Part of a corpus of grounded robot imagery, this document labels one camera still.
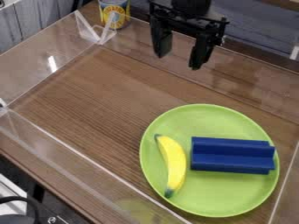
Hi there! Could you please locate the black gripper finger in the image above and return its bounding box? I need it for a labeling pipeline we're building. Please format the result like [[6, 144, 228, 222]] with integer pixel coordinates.
[[149, 17, 173, 58], [189, 33, 213, 70]]

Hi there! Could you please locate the blue plastic block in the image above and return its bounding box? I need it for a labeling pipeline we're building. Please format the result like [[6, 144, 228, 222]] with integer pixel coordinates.
[[191, 136, 276, 175]]

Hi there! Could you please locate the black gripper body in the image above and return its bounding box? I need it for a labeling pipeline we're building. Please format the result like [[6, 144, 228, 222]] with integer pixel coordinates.
[[148, 0, 229, 46]]

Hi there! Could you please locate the yellow blue can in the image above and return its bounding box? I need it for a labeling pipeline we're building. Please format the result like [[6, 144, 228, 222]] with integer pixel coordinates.
[[97, 0, 130, 30]]

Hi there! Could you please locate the yellow toy banana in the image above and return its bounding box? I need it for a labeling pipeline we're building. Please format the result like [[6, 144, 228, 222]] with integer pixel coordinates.
[[153, 134, 187, 199]]

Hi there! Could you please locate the green plate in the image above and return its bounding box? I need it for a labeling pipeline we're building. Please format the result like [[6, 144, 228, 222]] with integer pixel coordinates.
[[138, 104, 280, 218]]

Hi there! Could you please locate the black cable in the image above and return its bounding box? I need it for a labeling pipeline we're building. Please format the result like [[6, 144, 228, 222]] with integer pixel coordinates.
[[0, 195, 42, 224]]

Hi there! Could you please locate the clear acrylic enclosure wall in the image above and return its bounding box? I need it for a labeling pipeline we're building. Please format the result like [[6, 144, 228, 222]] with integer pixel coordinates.
[[0, 10, 191, 224]]

